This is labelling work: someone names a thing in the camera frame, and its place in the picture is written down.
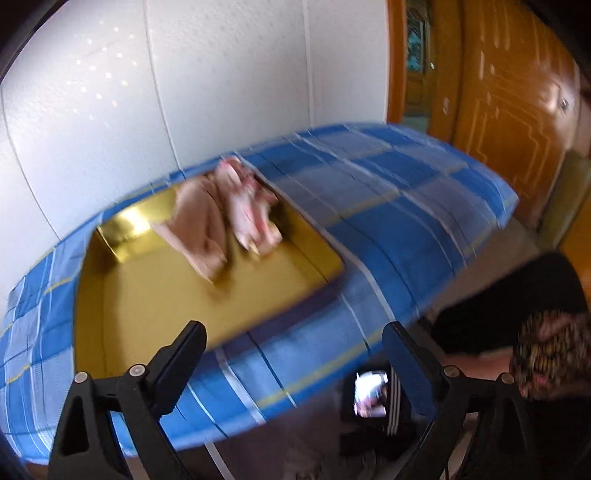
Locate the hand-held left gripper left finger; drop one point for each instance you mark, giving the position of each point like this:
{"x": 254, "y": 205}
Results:
{"x": 178, "y": 369}

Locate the gold tray with dark sides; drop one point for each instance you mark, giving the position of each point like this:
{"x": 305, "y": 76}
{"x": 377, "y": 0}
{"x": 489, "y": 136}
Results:
{"x": 161, "y": 295}

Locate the black white striped object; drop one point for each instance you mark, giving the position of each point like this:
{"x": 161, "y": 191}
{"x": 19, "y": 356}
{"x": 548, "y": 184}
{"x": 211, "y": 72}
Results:
{"x": 369, "y": 438}

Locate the person's black clothing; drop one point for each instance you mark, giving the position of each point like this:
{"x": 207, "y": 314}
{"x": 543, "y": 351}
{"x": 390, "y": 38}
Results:
{"x": 508, "y": 295}

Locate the metal door knob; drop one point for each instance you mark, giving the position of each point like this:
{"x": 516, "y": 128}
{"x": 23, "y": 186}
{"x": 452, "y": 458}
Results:
{"x": 563, "y": 104}

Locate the blue plaid cloth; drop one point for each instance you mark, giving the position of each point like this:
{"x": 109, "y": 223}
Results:
{"x": 392, "y": 207}

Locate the beige pink sock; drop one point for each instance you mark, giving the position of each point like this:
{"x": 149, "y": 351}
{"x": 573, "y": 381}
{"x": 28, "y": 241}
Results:
{"x": 198, "y": 226}

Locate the wooden door with glass panel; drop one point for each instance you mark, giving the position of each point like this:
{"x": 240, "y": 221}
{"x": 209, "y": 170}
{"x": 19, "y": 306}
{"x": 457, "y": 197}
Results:
{"x": 415, "y": 46}

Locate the black yellow patterned cloth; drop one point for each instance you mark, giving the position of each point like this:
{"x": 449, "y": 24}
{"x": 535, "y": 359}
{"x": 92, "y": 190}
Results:
{"x": 554, "y": 355}

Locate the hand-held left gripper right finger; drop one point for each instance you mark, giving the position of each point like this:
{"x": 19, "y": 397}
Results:
{"x": 408, "y": 369}

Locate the shiny reflective object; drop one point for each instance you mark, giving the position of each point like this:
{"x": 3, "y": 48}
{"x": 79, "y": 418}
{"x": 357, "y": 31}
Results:
{"x": 369, "y": 392}

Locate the pink white patterned sock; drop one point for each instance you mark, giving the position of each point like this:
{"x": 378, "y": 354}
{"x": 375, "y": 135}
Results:
{"x": 244, "y": 207}

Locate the wooden door frame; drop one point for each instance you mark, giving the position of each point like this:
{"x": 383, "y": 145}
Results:
{"x": 396, "y": 55}

